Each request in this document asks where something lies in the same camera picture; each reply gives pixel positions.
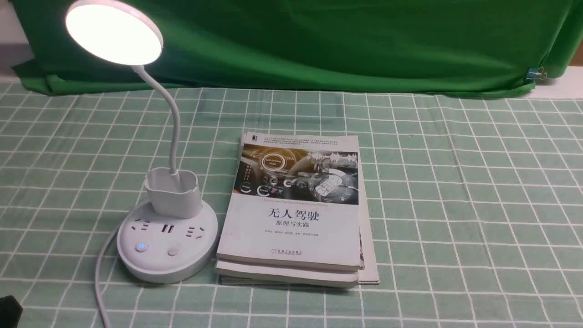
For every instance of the white self-driving textbook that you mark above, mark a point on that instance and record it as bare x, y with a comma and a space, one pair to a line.
294, 202

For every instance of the green checkered tablecloth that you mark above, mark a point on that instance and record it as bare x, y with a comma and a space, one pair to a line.
475, 207

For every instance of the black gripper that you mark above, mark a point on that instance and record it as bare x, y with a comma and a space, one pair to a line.
10, 312

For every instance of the blue binder clip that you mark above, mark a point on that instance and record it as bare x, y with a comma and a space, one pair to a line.
535, 74

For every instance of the green backdrop cloth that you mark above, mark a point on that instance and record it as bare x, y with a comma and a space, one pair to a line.
468, 48

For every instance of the white desk lamp with sockets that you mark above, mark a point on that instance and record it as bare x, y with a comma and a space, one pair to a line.
171, 236

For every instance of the thin bottom booklet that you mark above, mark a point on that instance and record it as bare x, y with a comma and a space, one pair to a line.
367, 251

